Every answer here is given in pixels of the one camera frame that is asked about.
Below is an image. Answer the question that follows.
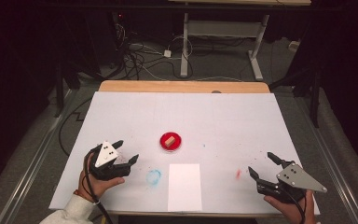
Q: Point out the white metal desk frame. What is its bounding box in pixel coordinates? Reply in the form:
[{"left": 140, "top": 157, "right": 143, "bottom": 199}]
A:
[{"left": 167, "top": 0, "right": 312, "bottom": 81}]

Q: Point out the large white board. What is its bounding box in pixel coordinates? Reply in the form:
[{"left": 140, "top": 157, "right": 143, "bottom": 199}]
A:
[{"left": 48, "top": 91, "right": 322, "bottom": 217}]

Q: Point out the black metal stand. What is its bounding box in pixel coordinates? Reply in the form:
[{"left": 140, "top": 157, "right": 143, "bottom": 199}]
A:
[
  {"left": 269, "top": 62, "right": 324, "bottom": 129},
  {"left": 49, "top": 60, "right": 82, "bottom": 119}
]

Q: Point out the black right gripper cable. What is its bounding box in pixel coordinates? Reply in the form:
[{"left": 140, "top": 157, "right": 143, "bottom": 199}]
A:
[{"left": 279, "top": 186, "right": 308, "bottom": 224}]

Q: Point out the red round dish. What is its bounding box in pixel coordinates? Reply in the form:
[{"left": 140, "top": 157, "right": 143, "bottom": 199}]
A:
[{"left": 159, "top": 132, "right": 183, "bottom": 152}]

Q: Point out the person's right hand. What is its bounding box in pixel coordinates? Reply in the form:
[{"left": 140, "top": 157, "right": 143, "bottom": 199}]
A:
[{"left": 263, "top": 189, "right": 318, "bottom": 224}]

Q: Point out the small wooden block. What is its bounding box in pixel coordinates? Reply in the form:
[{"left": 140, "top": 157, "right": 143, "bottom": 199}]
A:
[{"left": 163, "top": 135, "right": 176, "bottom": 148}]

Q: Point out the black floor cable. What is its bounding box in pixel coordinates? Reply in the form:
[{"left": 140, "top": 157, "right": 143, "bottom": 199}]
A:
[{"left": 58, "top": 96, "right": 93, "bottom": 158}]

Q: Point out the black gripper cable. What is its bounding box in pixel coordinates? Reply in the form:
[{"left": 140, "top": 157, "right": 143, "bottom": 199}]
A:
[
  {"left": 82, "top": 148, "right": 115, "bottom": 224},
  {"left": 279, "top": 186, "right": 308, "bottom": 224}
]

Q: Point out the white paper sheet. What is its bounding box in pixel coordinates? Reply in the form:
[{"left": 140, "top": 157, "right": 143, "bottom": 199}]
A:
[{"left": 167, "top": 163, "right": 203, "bottom": 213}]

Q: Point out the dark equipment box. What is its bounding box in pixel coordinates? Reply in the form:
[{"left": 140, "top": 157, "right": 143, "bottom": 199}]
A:
[{"left": 83, "top": 10, "right": 129, "bottom": 74}]

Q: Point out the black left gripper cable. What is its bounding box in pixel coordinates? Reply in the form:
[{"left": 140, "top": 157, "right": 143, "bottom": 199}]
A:
[{"left": 82, "top": 148, "right": 115, "bottom": 224}]

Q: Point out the small white floor box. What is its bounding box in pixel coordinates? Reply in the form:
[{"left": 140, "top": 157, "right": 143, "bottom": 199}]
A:
[{"left": 288, "top": 40, "right": 301, "bottom": 53}]

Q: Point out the aluminium floor rail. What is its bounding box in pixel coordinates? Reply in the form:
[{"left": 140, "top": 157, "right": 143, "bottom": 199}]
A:
[
  {"left": 293, "top": 92, "right": 358, "bottom": 224},
  {"left": 0, "top": 89, "right": 79, "bottom": 224}
]

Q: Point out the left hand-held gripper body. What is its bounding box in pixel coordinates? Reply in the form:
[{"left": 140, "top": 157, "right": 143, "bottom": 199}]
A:
[{"left": 88, "top": 141, "right": 131, "bottom": 182}]

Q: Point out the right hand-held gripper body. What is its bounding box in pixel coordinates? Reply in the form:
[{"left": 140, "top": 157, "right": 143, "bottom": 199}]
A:
[{"left": 255, "top": 161, "right": 328, "bottom": 205}]

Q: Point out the person's left hand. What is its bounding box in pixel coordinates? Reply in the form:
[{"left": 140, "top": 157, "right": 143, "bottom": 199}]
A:
[{"left": 76, "top": 151, "right": 126, "bottom": 203}]

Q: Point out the tangle of floor cables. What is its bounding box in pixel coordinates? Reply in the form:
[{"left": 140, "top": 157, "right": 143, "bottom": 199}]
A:
[{"left": 110, "top": 22, "right": 195, "bottom": 82}]

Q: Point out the wooden table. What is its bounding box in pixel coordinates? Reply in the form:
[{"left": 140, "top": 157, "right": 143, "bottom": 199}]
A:
[{"left": 98, "top": 79, "right": 282, "bottom": 218}]

